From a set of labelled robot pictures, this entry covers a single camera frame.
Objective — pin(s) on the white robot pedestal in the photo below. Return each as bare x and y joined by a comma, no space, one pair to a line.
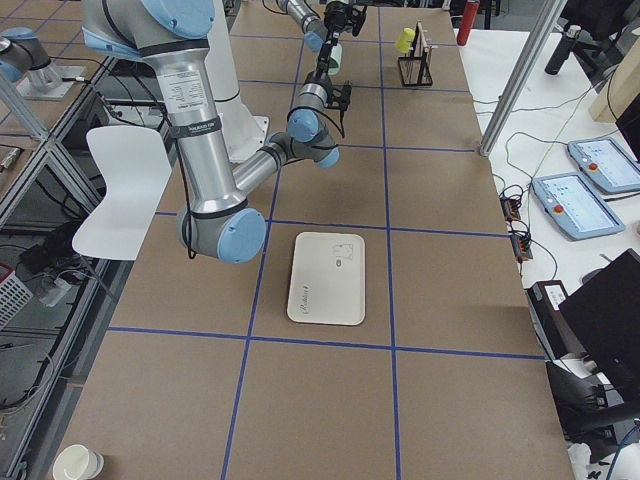
243,132

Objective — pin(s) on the cream rabbit tray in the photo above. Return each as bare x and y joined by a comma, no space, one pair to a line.
328,280

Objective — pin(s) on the green cup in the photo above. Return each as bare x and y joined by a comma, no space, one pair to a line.
335,59

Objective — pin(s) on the blue teach pendant near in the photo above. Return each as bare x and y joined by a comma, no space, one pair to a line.
576,207

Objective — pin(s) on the white chair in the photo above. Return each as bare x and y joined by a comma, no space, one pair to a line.
135,168

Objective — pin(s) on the blue teach pendant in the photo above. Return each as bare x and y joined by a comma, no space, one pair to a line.
576,207
606,164

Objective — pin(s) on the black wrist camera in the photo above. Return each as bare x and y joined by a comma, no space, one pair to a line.
355,19
340,97

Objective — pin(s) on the aluminium frame post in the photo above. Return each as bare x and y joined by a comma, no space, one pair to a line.
550,12

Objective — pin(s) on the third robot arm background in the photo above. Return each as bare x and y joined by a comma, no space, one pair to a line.
25,62

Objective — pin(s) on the black laptop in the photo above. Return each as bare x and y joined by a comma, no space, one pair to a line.
604,316

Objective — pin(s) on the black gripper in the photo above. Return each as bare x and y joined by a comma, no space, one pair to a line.
320,76
334,13

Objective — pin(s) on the black bottle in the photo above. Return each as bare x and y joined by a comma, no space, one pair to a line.
564,47

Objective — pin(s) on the blue teach pendant far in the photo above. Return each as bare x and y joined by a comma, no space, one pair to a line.
606,164

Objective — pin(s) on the paper cup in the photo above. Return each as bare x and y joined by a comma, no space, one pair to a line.
77,462

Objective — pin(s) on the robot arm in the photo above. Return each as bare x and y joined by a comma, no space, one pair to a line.
312,26
172,37

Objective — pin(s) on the yellow cup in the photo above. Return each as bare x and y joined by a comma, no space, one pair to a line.
404,41

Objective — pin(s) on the red bottle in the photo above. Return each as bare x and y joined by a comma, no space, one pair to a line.
467,21

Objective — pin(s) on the black wire cup rack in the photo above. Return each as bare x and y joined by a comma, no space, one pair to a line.
415,68

